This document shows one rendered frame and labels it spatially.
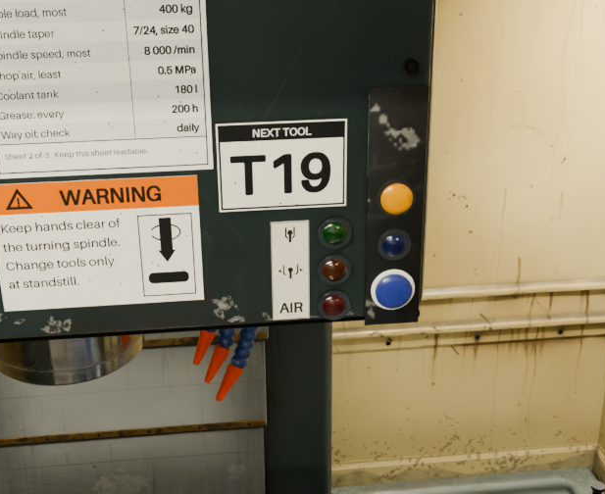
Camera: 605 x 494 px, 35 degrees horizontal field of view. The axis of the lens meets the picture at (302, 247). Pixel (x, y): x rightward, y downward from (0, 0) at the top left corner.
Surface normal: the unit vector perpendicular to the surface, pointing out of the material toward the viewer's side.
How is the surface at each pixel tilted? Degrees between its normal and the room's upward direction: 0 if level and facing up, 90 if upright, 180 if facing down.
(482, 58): 90
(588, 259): 90
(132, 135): 90
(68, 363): 90
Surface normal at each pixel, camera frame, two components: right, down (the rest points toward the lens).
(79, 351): 0.40, 0.37
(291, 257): 0.11, 0.41
